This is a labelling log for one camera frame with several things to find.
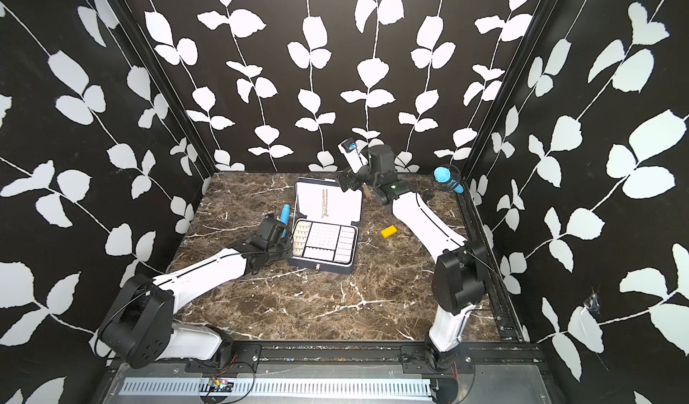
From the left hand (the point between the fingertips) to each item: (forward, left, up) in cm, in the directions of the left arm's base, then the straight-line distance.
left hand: (291, 242), depth 90 cm
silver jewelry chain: (+12, -12, +6) cm, 18 cm away
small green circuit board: (-39, +18, -8) cm, 43 cm away
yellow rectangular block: (+7, -35, -7) cm, 37 cm away
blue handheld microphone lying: (+14, +5, -5) cm, 15 cm away
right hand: (+16, -18, +23) cm, 33 cm away
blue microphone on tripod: (+11, -50, +20) cm, 55 cm away
